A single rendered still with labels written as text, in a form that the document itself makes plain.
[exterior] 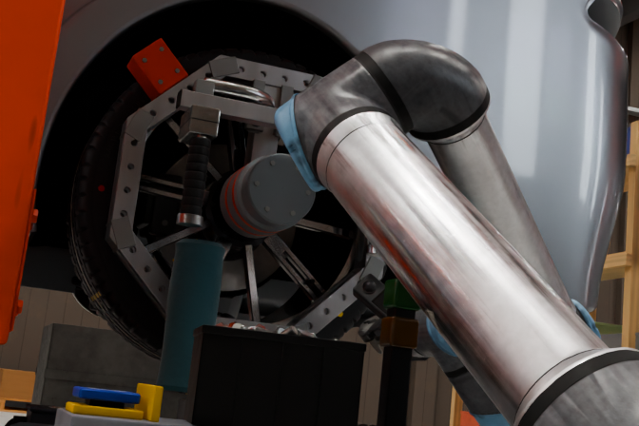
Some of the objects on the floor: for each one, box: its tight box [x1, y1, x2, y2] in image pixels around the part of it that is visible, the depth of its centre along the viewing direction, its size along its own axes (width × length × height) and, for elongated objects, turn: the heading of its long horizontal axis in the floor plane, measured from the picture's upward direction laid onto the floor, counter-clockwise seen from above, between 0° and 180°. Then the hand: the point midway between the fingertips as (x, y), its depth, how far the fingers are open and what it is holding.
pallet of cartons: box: [0, 368, 36, 414], centre depth 1040 cm, size 118×85×41 cm
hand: (363, 324), depth 184 cm, fingers closed
